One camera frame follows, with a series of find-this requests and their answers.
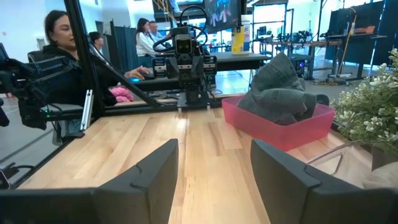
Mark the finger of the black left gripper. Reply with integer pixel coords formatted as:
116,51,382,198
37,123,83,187
166,57,178,79
192,55,205,78

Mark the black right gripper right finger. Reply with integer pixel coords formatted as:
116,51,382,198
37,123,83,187
250,138,323,224

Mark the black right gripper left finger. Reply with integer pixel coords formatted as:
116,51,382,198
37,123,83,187
93,138,180,224

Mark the khaki cap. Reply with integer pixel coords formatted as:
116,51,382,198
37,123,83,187
362,161,398,190

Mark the person's hand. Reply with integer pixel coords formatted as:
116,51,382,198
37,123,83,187
124,66,150,81

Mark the person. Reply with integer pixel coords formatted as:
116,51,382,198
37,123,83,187
88,30,105,54
135,17,163,68
148,20,166,42
27,9,150,107

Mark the yellow wipes canister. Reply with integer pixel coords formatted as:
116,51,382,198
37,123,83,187
231,15,251,55

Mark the red plastic bin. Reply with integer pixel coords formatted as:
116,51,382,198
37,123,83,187
221,95,336,152

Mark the pink fluffy object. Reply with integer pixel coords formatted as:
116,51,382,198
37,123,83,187
108,86,136,103

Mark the computer monitor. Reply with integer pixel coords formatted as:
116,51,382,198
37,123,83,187
203,0,243,34

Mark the clear plastic bin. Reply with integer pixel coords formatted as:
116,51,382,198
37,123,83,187
306,139,374,187

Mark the dark grey cap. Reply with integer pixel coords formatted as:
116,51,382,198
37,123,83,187
236,52,317,126

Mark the silver aluminium bar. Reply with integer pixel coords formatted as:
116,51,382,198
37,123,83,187
80,89,94,131

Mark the wooden workbench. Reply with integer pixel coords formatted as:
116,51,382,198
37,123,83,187
253,29,389,82

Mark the potted green plant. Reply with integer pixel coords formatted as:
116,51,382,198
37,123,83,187
330,48,398,171

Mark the black mounted device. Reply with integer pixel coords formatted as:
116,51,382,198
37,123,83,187
0,42,85,130

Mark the yellow pole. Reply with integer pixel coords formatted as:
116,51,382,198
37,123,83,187
337,14,357,75

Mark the black partition panel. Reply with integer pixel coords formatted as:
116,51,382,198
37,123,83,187
325,0,398,67

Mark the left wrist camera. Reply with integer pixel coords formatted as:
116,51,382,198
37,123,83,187
170,26,193,57

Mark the black metal rig frame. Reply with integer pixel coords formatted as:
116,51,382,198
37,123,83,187
0,0,224,190

